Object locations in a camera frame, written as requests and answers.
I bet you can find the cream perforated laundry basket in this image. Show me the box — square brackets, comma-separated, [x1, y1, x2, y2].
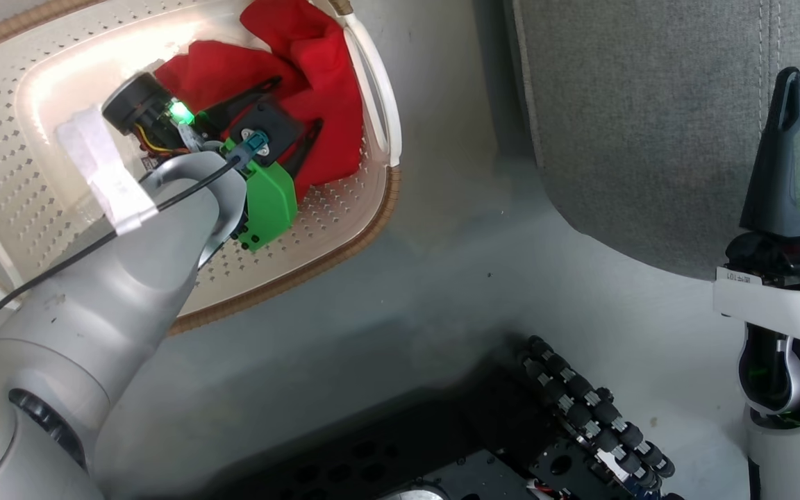
[0, 0, 402, 338]

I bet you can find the grey fabric sofa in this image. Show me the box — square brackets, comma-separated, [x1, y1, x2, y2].
[511, 0, 800, 280]

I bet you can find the black roller wheel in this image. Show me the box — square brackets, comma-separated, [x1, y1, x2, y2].
[518, 335, 682, 500]

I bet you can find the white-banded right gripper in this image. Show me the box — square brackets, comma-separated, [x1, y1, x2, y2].
[712, 67, 800, 348]

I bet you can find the red clothing with white stripes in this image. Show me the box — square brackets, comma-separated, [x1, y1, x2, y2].
[153, 0, 365, 206]

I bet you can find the white tape strip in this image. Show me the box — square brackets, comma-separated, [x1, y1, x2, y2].
[56, 108, 159, 235]

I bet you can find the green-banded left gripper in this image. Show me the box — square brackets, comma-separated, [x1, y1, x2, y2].
[103, 72, 324, 252]

